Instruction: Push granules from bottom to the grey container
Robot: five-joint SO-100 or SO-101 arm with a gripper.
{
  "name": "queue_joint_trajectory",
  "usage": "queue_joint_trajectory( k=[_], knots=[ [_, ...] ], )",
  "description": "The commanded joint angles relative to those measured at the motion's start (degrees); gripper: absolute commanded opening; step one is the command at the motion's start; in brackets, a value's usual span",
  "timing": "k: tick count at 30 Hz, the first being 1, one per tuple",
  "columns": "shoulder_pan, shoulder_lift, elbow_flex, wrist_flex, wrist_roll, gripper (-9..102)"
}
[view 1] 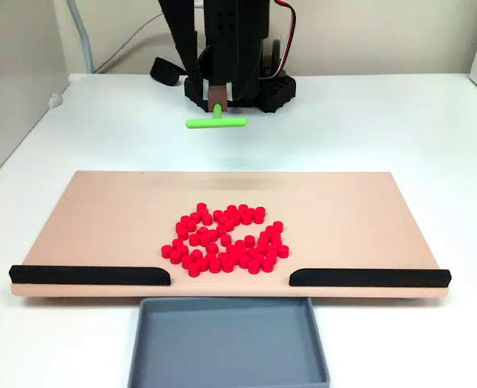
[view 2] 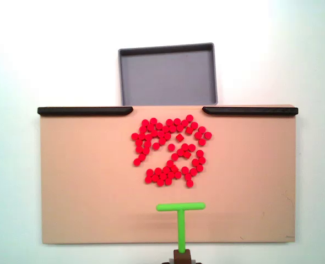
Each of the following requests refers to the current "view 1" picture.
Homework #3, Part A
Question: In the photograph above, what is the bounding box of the grey shallow tray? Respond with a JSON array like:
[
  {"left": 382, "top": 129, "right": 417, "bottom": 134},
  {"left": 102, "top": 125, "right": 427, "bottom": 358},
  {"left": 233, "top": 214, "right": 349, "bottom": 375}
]
[{"left": 127, "top": 297, "right": 331, "bottom": 388}]

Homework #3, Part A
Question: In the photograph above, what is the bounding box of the black edge rail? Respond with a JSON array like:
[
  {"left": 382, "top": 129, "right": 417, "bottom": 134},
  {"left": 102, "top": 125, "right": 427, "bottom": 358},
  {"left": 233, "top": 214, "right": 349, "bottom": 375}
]
[
  {"left": 289, "top": 268, "right": 452, "bottom": 289},
  {"left": 8, "top": 264, "right": 171, "bottom": 287}
]

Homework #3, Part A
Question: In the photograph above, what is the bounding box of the red granules pile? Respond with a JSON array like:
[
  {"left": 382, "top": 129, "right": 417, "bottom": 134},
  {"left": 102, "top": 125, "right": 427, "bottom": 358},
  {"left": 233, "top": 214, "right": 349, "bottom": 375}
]
[{"left": 160, "top": 204, "right": 290, "bottom": 278}]

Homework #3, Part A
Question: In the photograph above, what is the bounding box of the red white black servo cable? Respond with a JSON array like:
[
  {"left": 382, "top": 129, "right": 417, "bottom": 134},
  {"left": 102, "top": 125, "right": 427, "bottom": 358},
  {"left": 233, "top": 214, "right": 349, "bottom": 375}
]
[{"left": 276, "top": 0, "right": 297, "bottom": 78}]

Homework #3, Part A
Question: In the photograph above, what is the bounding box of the thin white cable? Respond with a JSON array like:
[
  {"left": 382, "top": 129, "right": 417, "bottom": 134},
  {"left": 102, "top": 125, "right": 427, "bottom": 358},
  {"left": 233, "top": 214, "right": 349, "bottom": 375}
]
[{"left": 95, "top": 11, "right": 165, "bottom": 74}]

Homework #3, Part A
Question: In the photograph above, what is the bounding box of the beige flat board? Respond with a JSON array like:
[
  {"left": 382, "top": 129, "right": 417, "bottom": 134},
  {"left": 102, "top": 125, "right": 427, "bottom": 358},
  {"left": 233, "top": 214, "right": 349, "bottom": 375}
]
[{"left": 11, "top": 170, "right": 452, "bottom": 302}]

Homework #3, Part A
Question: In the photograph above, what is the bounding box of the grey side panel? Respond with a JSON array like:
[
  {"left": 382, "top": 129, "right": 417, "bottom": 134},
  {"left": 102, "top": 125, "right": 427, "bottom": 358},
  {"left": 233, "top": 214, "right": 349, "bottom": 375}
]
[{"left": 0, "top": 0, "right": 70, "bottom": 192}]

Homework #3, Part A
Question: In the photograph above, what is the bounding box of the green T pusher brown handle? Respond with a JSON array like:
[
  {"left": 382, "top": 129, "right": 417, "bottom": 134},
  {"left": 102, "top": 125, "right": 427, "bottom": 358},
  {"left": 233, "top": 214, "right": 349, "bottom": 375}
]
[{"left": 184, "top": 83, "right": 248, "bottom": 130}]

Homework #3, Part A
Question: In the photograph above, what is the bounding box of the thick grey cable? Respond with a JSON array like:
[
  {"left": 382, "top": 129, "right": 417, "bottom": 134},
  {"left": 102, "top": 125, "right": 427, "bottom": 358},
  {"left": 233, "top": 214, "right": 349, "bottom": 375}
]
[{"left": 66, "top": 0, "right": 95, "bottom": 74}]

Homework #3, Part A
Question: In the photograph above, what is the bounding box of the black table clamp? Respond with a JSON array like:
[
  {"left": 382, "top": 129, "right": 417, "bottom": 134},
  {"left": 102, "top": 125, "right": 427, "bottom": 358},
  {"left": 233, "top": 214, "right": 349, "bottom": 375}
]
[{"left": 149, "top": 57, "right": 184, "bottom": 86}]

